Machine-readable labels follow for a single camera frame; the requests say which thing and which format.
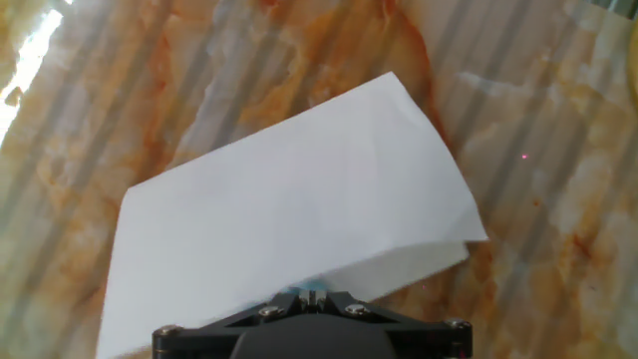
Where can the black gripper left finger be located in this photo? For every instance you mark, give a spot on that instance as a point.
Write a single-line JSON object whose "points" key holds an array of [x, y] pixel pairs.
{"points": [[199, 341]]}

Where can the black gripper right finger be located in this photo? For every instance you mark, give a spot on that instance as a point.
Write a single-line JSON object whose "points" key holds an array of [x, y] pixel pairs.
{"points": [[433, 341]]}

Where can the white paper sheet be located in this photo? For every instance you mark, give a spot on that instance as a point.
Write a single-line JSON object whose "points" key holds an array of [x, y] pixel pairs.
{"points": [[299, 199]]}

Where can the orange marble pattern mat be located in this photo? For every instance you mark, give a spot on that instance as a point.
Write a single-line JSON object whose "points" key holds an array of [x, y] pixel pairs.
{"points": [[99, 100]]}

